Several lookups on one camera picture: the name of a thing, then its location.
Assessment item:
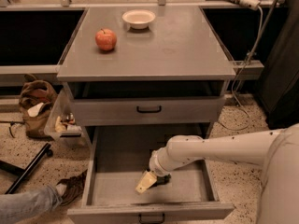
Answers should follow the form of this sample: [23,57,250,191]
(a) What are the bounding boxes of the grey hanging cable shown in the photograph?
[218,0,286,133]

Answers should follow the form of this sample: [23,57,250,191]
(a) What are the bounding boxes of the crushed green can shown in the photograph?
[153,175,171,187]

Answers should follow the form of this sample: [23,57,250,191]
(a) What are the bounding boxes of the brown fabric bag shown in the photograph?
[19,74,58,138]

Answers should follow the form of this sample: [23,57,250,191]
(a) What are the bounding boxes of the black metal stand leg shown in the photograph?
[0,143,53,194]

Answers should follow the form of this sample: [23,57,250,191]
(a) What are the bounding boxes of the clear plastic bin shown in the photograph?
[44,90,87,146]

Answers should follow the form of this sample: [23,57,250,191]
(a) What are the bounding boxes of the brown shoe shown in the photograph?
[56,171,87,206]

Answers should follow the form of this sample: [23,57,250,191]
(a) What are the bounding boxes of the white bowl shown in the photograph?
[122,9,156,30]

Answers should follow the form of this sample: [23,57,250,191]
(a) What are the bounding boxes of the grey drawer cabinet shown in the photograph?
[58,5,235,135]

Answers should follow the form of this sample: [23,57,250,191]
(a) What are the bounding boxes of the red apple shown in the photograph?
[95,29,117,51]

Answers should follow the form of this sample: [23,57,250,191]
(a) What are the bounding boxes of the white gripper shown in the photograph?
[135,147,170,194]

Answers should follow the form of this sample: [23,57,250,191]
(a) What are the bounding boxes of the closed top drawer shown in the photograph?
[71,97,225,126]

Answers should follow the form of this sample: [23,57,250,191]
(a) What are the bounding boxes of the open middle drawer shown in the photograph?
[67,124,235,224]

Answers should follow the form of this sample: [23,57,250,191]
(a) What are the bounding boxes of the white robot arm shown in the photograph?
[135,124,299,224]

